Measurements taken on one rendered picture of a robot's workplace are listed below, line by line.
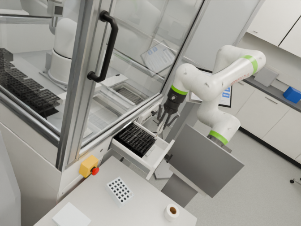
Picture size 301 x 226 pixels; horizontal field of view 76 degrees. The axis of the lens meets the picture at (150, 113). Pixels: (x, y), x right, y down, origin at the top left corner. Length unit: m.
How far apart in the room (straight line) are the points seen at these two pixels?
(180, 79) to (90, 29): 0.53
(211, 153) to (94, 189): 0.64
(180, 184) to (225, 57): 0.88
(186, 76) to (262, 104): 3.07
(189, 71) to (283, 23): 3.29
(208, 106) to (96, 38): 0.95
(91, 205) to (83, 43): 0.72
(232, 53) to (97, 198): 1.07
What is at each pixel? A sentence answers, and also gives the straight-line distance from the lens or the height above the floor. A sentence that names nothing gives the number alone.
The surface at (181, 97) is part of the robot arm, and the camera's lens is 0.97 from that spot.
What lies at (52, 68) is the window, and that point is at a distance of 0.66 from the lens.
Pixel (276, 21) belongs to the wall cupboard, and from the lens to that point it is 4.10.
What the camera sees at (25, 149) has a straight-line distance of 0.98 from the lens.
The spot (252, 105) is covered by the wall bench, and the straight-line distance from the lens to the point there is 3.92.
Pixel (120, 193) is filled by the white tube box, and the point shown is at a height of 0.80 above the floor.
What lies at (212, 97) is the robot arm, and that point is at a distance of 0.89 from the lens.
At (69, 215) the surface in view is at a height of 0.78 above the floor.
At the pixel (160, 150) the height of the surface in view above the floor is 0.84.
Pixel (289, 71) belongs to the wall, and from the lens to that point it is 4.52.
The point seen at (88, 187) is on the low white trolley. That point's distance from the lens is 1.04.
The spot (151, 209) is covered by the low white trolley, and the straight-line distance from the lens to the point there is 1.08.
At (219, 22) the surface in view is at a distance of 2.53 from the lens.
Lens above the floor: 1.64
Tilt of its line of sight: 32 degrees down
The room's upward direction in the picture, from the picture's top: 25 degrees clockwise
